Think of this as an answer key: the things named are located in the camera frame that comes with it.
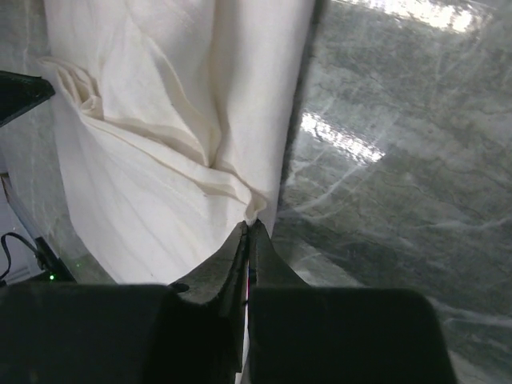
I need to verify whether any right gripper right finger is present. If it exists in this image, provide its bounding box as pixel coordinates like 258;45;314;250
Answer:
247;220;308;383

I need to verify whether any white t shirt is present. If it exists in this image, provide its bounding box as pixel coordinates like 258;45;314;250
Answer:
40;1;314;285

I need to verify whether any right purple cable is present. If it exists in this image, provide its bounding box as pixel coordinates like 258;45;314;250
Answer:
0;234;77;285

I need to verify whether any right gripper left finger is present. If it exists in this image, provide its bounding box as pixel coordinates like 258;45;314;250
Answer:
170;222;249;374

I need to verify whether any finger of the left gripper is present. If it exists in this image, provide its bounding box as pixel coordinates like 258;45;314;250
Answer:
0;70;55;126

